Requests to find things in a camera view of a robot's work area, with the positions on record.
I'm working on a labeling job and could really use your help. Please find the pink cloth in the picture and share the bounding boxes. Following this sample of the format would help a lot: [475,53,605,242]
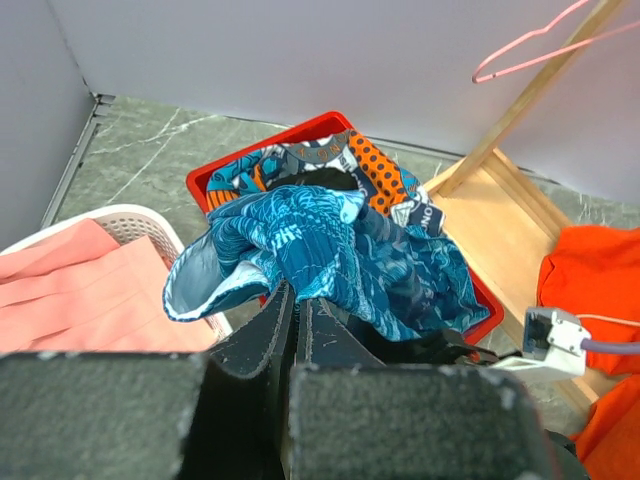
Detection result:
[0,218,219,354]

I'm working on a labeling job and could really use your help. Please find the red plastic tray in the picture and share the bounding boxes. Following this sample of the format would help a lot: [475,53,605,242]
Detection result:
[186,111,504,344]

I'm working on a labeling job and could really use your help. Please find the wooden clothes rack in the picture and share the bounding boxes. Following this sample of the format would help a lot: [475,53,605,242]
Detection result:
[425,1,639,413]

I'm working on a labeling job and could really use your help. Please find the black garment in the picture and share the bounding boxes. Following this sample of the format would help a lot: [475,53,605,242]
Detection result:
[267,167,359,191]

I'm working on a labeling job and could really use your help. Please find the orange dotted patterned shorts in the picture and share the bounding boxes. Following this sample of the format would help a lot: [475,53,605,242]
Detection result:
[207,129,445,237]

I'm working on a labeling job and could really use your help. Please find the blue leaf-print shorts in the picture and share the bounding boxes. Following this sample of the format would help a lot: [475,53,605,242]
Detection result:
[162,185,488,342]

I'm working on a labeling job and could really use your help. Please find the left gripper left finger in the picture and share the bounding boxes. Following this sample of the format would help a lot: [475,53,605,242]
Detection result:
[199,281,296,479]

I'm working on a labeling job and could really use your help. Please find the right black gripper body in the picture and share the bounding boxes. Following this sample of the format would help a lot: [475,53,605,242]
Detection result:
[434,329,499,366]

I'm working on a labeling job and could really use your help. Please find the pink wire hanger far left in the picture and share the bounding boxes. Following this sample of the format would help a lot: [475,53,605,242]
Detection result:
[470,1,639,85]

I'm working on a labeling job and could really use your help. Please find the white perforated basket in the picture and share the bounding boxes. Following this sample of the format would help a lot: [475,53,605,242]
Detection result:
[0,203,234,341]

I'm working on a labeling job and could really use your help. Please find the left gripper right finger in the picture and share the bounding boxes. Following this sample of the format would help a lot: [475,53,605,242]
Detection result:
[295,299,384,368]

